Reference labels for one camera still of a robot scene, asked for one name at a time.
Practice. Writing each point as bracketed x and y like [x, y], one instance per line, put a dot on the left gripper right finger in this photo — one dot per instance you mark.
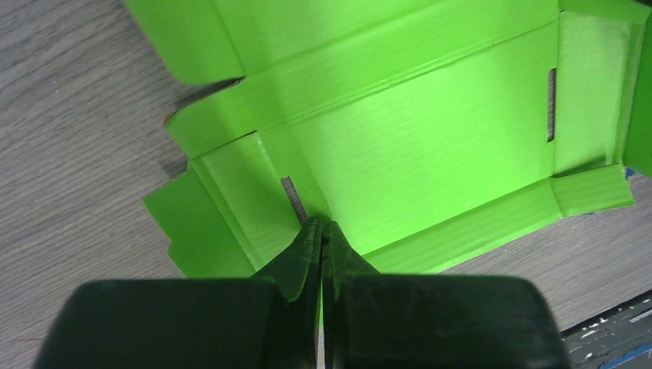
[374, 320]

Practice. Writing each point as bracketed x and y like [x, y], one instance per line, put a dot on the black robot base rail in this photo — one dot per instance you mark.
[619, 337]

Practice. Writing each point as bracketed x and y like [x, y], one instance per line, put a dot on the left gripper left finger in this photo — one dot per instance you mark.
[268, 320]

